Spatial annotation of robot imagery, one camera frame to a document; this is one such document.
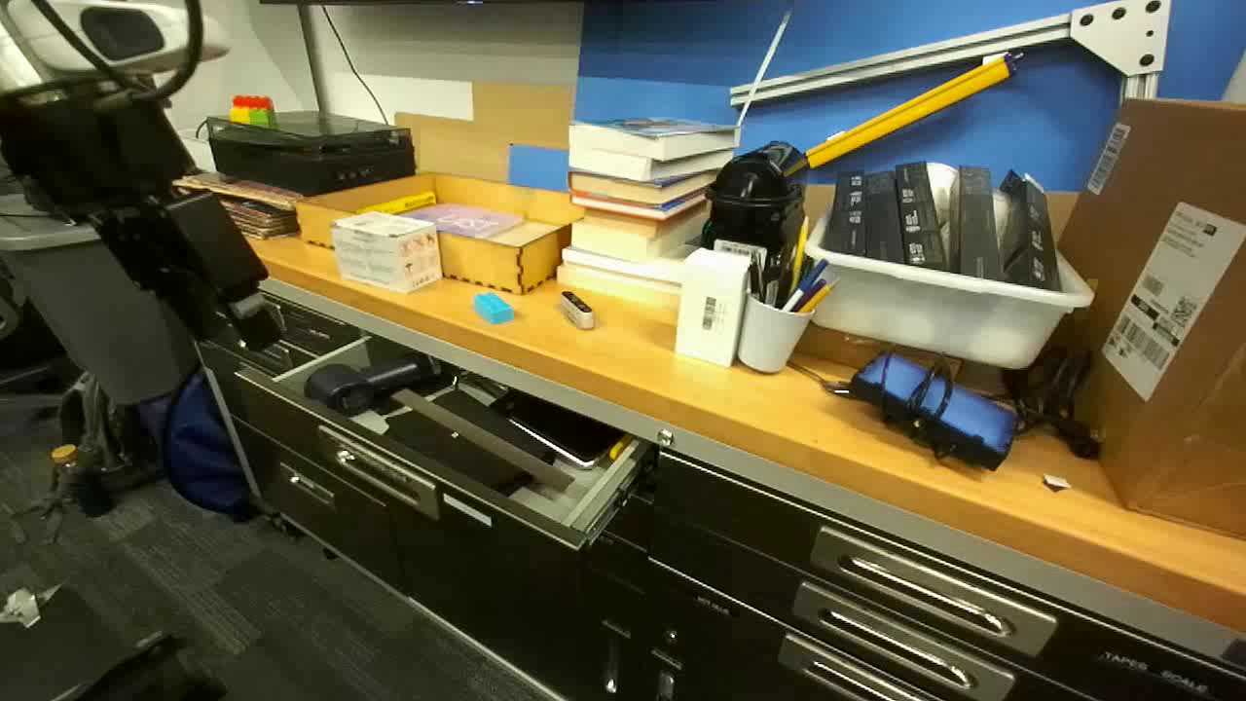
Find blue lego brick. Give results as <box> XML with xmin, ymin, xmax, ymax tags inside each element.
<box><xmin>470</xmin><ymin>291</ymin><xmax>513</xmax><ymax>322</ymax></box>

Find grey metal drawer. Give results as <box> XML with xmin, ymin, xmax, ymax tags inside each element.
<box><xmin>233</xmin><ymin>335</ymin><xmax>649</xmax><ymax>549</ymax></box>

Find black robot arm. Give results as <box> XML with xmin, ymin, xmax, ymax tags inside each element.
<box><xmin>0</xmin><ymin>0</ymin><xmax>279</xmax><ymax>352</ymax></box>

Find black tablet in drawer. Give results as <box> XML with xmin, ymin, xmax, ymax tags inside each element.
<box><xmin>494</xmin><ymin>392</ymin><xmax>622</xmax><ymax>466</ymax></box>

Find black case in drawer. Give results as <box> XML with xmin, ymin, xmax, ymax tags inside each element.
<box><xmin>304</xmin><ymin>357</ymin><xmax>446</xmax><ymax>413</ymax></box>

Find small silver black object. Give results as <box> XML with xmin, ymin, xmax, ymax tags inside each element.
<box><xmin>561</xmin><ymin>291</ymin><xmax>597</xmax><ymax>330</ymax></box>

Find white rectangular box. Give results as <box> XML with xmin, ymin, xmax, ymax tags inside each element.
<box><xmin>672</xmin><ymin>249</ymin><xmax>751</xmax><ymax>366</ymax></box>

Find white pen cup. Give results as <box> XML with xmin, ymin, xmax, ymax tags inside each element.
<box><xmin>737</xmin><ymin>301</ymin><xmax>810</xmax><ymax>375</ymax></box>

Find stack of books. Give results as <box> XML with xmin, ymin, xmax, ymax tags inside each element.
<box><xmin>558</xmin><ymin>115</ymin><xmax>737</xmax><ymax>309</ymax></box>

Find wooden tray box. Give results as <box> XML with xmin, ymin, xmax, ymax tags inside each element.
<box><xmin>296</xmin><ymin>175</ymin><xmax>581</xmax><ymax>291</ymax></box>

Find black tape dispenser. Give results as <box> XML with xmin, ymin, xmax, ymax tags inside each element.
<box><xmin>701</xmin><ymin>140</ymin><xmax>810</xmax><ymax>253</ymax></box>

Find closed black cabinet drawers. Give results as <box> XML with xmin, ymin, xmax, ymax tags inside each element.
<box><xmin>611</xmin><ymin>450</ymin><xmax>1246</xmax><ymax>701</ymax></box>

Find white small boxes stack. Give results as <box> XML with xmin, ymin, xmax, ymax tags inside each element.
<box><xmin>330</xmin><ymin>215</ymin><xmax>441</xmax><ymax>291</ymax></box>

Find black printer box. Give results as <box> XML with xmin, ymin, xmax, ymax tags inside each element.
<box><xmin>208</xmin><ymin>112</ymin><xmax>415</xmax><ymax>196</ymax></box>

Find white plastic bin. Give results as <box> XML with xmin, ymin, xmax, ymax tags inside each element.
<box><xmin>807</xmin><ymin>240</ymin><xmax>1095</xmax><ymax>371</ymax></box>

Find colourful toy blocks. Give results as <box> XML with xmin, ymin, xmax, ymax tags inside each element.
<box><xmin>230</xmin><ymin>95</ymin><xmax>275</xmax><ymax>127</ymax></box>

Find large cardboard box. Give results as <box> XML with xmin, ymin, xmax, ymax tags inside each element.
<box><xmin>1060</xmin><ymin>101</ymin><xmax>1246</xmax><ymax>536</ymax></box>

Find yellow handled tool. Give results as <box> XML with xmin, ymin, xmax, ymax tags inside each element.
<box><xmin>807</xmin><ymin>54</ymin><xmax>1012</xmax><ymax>171</ymax></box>

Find aluminium rail bracket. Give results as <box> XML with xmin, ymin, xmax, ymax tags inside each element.
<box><xmin>729</xmin><ymin>0</ymin><xmax>1177</xmax><ymax>105</ymax></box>

